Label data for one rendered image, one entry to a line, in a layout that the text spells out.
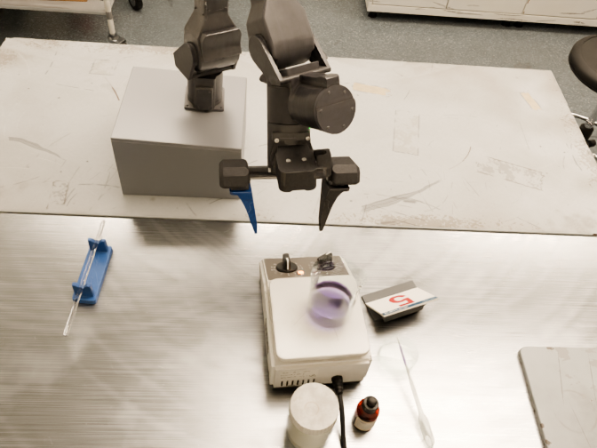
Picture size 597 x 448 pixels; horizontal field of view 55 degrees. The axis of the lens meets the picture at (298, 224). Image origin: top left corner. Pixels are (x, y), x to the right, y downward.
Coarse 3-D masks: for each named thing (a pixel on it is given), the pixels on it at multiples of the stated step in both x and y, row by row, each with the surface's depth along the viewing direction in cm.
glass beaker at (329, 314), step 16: (336, 256) 71; (320, 272) 72; (336, 272) 73; (352, 272) 71; (352, 288) 73; (320, 304) 69; (336, 304) 68; (352, 304) 70; (320, 320) 72; (336, 320) 71
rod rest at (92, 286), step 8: (88, 240) 86; (104, 240) 86; (104, 248) 87; (88, 256) 87; (96, 256) 87; (104, 256) 87; (96, 264) 86; (104, 264) 86; (96, 272) 85; (104, 272) 85; (80, 280) 84; (88, 280) 84; (96, 280) 84; (88, 288) 81; (96, 288) 83; (72, 296) 82; (88, 296) 82; (96, 296) 83
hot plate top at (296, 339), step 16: (272, 288) 77; (288, 288) 77; (304, 288) 77; (272, 304) 75; (288, 304) 75; (304, 304) 76; (272, 320) 74; (288, 320) 74; (304, 320) 74; (352, 320) 75; (288, 336) 72; (304, 336) 73; (320, 336) 73; (336, 336) 73; (352, 336) 73; (288, 352) 71; (304, 352) 71; (320, 352) 71; (336, 352) 72; (352, 352) 72; (368, 352) 73
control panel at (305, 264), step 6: (282, 258) 87; (294, 258) 87; (300, 258) 87; (306, 258) 87; (312, 258) 87; (270, 264) 85; (276, 264) 85; (300, 264) 85; (306, 264) 85; (312, 264) 85; (270, 270) 83; (276, 270) 83; (300, 270) 83; (306, 270) 83; (270, 276) 81; (276, 276) 81; (282, 276) 81; (288, 276) 81; (294, 276) 81; (300, 276) 81; (306, 276) 81
